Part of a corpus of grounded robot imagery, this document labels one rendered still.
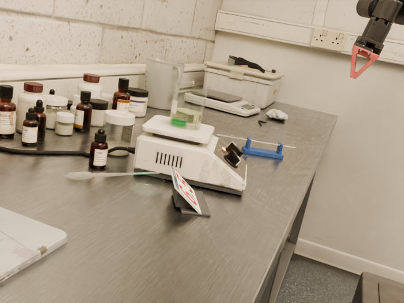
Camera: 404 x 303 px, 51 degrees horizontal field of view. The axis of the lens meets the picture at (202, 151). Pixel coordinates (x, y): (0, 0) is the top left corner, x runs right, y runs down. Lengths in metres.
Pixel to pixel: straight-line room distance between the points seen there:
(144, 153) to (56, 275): 0.33
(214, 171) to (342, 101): 1.45
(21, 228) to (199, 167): 0.32
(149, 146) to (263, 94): 1.09
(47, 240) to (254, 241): 0.27
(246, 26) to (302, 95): 0.43
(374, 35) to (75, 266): 0.92
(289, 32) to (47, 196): 1.64
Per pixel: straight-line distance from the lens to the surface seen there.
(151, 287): 0.46
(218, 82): 1.81
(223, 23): 2.17
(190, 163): 0.73
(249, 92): 1.78
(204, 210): 0.65
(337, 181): 2.19
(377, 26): 1.17
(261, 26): 2.12
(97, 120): 1.03
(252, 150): 1.03
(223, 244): 0.57
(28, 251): 0.49
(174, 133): 0.72
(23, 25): 1.07
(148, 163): 0.74
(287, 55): 2.14
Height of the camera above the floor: 1.01
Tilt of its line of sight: 15 degrees down
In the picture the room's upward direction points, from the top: 11 degrees clockwise
